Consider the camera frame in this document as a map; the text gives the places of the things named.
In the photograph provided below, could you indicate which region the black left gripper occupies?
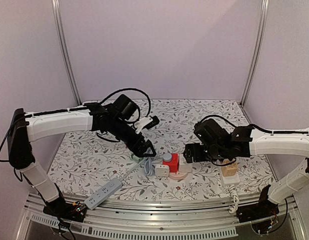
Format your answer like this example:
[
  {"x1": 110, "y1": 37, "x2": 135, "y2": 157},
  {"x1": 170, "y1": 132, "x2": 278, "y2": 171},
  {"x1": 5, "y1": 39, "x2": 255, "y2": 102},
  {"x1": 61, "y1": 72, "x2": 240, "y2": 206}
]
[{"x1": 110, "y1": 117, "x2": 157, "y2": 158}]

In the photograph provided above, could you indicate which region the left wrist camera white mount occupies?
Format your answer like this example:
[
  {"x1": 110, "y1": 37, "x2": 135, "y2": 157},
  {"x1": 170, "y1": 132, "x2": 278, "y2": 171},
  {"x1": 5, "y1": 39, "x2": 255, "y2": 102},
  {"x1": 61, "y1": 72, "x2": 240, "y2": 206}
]
[{"x1": 133, "y1": 116, "x2": 160, "y2": 134}]

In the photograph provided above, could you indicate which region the white plug adapter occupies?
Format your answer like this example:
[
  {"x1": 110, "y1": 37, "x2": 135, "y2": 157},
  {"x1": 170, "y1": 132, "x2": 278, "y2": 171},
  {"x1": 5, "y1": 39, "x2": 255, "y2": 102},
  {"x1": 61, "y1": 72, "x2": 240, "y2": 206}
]
[{"x1": 154, "y1": 164, "x2": 170, "y2": 177}]

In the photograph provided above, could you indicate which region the light green plug adapter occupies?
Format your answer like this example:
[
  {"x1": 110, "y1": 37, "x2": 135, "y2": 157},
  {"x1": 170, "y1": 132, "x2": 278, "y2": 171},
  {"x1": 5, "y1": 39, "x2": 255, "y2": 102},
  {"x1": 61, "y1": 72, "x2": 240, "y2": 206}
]
[{"x1": 131, "y1": 154, "x2": 143, "y2": 163}]

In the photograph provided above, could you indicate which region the right aluminium frame post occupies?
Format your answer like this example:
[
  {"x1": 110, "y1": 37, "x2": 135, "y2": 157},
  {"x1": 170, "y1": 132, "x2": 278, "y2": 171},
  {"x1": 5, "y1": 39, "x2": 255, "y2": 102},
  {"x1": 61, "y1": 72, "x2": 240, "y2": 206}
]
[{"x1": 239, "y1": 0, "x2": 270, "y2": 108}]

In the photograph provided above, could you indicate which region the aluminium frame post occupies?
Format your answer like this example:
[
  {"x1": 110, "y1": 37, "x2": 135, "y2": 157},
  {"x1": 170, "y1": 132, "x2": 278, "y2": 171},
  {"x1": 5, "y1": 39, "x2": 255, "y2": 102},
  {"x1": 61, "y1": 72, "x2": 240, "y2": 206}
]
[
  {"x1": 239, "y1": 0, "x2": 270, "y2": 108},
  {"x1": 51, "y1": 0, "x2": 82, "y2": 105}
]

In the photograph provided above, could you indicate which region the left aluminium frame post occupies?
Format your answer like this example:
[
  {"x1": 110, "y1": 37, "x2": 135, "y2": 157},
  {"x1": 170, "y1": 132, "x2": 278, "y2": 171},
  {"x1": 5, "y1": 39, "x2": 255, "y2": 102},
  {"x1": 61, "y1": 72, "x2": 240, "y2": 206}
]
[{"x1": 51, "y1": 0, "x2": 82, "y2": 105}]

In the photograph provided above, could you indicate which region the white power strip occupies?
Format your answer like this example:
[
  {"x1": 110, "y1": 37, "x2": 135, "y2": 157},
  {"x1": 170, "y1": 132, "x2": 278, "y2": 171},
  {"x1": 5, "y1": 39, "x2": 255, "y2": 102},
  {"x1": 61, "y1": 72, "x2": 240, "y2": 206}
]
[{"x1": 219, "y1": 166, "x2": 240, "y2": 187}]

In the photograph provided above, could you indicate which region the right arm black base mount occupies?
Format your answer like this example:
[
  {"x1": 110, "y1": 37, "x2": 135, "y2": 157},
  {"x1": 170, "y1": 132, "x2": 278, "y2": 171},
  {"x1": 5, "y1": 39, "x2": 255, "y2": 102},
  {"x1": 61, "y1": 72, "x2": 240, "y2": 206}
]
[{"x1": 236, "y1": 200, "x2": 279, "y2": 223}]

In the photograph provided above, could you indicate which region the grey blue power strip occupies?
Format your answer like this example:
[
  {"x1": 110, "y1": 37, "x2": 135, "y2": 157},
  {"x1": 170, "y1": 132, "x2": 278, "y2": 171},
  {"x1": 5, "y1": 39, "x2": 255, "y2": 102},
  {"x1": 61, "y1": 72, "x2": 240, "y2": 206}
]
[{"x1": 84, "y1": 178, "x2": 123, "y2": 210}]

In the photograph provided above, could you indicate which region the floral patterned table mat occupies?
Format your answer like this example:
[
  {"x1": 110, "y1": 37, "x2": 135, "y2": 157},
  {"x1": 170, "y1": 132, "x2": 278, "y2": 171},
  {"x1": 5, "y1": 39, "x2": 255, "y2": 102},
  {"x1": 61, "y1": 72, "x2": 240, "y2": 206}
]
[{"x1": 41, "y1": 99, "x2": 282, "y2": 202}]

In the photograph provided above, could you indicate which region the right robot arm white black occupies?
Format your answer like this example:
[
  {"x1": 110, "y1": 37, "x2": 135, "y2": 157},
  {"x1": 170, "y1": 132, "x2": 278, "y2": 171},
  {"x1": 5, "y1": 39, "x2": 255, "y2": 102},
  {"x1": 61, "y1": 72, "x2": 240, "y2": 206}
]
[{"x1": 183, "y1": 115, "x2": 309, "y2": 218}]

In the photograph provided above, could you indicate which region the white cube adapter red print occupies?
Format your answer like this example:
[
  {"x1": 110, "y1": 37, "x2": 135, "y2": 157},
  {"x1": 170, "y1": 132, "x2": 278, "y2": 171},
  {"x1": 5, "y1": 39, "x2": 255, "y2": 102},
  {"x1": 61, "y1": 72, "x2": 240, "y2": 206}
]
[{"x1": 178, "y1": 155, "x2": 193, "y2": 173}]

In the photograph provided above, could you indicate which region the aluminium front rail base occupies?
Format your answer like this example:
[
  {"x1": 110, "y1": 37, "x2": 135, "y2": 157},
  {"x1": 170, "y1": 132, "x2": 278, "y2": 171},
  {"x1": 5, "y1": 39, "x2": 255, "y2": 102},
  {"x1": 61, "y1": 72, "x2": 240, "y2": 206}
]
[{"x1": 16, "y1": 193, "x2": 309, "y2": 240}]

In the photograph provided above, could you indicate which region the round pink socket base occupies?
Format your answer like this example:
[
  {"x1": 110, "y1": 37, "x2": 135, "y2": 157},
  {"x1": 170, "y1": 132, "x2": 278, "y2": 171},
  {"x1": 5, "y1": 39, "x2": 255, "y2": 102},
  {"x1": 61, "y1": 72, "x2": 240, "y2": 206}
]
[{"x1": 168, "y1": 171, "x2": 189, "y2": 181}]

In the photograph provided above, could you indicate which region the grey coiled power cable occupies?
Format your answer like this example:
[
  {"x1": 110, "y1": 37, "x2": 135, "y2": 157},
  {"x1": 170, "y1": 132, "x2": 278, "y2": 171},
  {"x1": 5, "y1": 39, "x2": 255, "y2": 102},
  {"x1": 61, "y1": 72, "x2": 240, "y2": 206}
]
[{"x1": 119, "y1": 156, "x2": 164, "y2": 183}]

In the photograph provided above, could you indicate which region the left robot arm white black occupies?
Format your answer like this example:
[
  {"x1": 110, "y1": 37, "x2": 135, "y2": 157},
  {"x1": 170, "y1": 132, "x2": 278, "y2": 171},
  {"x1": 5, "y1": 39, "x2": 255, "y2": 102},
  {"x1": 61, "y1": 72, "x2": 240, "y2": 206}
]
[{"x1": 2, "y1": 88, "x2": 159, "y2": 217}]

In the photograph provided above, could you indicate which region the white power cable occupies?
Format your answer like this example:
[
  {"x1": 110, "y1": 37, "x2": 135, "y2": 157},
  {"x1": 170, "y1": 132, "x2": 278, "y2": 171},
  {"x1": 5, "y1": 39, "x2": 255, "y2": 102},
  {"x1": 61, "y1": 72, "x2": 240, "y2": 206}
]
[{"x1": 228, "y1": 184, "x2": 240, "y2": 215}]

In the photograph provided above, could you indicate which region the beige cube adapter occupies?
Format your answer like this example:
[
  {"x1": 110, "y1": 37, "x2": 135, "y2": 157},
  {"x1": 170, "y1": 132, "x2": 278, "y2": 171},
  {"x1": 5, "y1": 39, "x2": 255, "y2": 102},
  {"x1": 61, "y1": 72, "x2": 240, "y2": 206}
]
[{"x1": 221, "y1": 159, "x2": 239, "y2": 177}]

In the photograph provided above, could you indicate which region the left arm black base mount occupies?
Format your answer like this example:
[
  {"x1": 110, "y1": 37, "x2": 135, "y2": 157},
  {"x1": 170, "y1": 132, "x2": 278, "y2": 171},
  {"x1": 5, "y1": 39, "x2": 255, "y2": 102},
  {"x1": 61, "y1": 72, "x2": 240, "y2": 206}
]
[{"x1": 43, "y1": 200, "x2": 87, "y2": 223}]

